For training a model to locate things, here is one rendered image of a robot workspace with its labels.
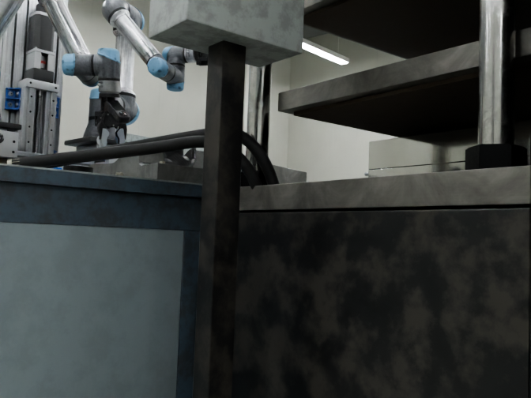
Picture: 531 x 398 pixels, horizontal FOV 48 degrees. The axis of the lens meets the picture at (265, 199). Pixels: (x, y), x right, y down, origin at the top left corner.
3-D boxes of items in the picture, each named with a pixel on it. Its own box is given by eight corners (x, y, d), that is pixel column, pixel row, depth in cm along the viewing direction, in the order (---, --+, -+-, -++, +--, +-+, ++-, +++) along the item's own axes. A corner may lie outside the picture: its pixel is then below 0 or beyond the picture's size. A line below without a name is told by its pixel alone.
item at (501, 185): (219, 211, 157) (220, 188, 158) (494, 230, 237) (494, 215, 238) (530, 204, 91) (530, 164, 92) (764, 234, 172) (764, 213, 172)
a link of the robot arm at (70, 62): (69, 80, 216) (99, 81, 216) (59, 72, 205) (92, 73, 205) (69, 59, 216) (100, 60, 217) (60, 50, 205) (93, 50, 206)
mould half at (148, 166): (88, 190, 209) (89, 152, 210) (155, 196, 225) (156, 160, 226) (156, 183, 170) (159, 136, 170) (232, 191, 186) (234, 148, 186)
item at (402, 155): (367, 199, 179) (368, 141, 180) (423, 205, 196) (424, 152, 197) (529, 193, 140) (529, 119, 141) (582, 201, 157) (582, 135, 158)
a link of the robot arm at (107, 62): (98, 50, 213) (122, 50, 213) (98, 81, 214) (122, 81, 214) (92, 46, 205) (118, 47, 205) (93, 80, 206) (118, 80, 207)
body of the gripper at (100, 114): (114, 128, 218) (114, 94, 217) (124, 128, 212) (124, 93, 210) (93, 128, 214) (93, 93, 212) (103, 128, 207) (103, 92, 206)
